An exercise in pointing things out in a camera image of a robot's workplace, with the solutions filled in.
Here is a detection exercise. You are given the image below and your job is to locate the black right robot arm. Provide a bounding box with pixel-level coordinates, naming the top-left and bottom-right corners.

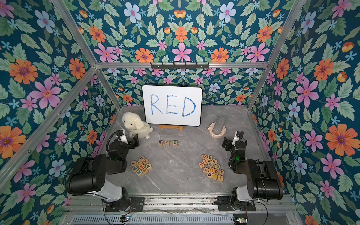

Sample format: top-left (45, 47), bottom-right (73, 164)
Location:
top-left (217, 131), bottom-right (284, 211)

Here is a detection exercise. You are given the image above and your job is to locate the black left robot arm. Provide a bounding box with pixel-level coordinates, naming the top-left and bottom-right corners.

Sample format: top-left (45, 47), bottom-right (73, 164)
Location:
top-left (66, 130), bottom-right (140, 212)

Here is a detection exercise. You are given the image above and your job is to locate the white whiteboard reading RED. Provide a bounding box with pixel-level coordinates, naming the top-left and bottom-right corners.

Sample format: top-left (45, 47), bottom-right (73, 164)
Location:
top-left (142, 85), bottom-right (203, 127)

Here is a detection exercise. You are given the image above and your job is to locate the grey felt pad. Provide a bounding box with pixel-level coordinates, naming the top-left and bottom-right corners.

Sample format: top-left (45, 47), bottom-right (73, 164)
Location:
top-left (212, 116), bottom-right (226, 135)

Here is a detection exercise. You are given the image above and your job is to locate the white plush dog toy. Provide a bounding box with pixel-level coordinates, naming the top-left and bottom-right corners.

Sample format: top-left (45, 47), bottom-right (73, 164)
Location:
top-left (122, 112), bottom-right (153, 138)

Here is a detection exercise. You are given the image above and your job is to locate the wooden block brown X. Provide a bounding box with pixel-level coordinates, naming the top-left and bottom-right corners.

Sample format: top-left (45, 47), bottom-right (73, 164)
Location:
top-left (142, 159), bottom-right (149, 165)

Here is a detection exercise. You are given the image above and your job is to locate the wooden block blue K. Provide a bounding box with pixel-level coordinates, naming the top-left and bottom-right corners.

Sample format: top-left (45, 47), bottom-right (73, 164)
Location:
top-left (136, 169), bottom-right (144, 177)

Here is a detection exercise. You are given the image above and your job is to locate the wooden block green P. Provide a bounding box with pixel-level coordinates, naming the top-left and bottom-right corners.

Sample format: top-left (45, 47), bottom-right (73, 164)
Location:
top-left (146, 163), bottom-right (152, 171)

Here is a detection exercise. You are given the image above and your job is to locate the wooden whiteboard easel stand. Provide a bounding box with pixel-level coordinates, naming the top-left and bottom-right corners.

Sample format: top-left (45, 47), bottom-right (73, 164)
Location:
top-left (158, 125), bottom-right (184, 131)

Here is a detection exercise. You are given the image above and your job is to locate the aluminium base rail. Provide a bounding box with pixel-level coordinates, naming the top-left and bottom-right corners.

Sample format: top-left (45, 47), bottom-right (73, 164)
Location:
top-left (67, 193), bottom-right (299, 217)

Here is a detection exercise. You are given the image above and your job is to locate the black hook rail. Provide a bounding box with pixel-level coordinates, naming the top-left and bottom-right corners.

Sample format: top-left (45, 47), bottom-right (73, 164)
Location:
top-left (150, 62), bottom-right (210, 70)

